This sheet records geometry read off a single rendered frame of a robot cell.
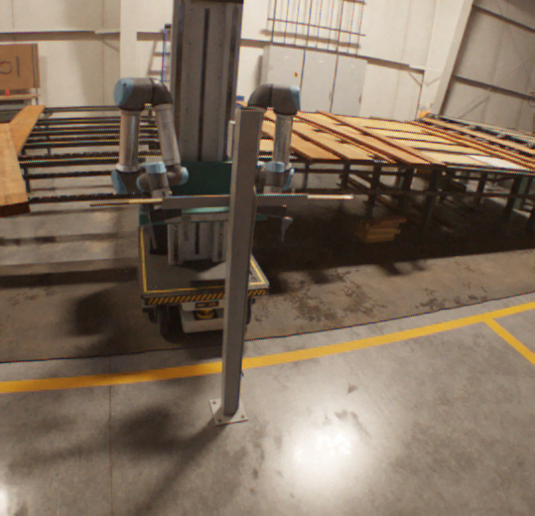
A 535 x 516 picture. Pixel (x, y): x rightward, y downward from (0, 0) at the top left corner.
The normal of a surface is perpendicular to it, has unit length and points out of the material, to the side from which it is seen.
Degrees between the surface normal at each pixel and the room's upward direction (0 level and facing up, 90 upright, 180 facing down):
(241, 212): 90
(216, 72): 90
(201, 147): 90
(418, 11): 88
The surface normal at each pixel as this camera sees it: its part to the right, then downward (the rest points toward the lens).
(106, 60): 0.15, 0.44
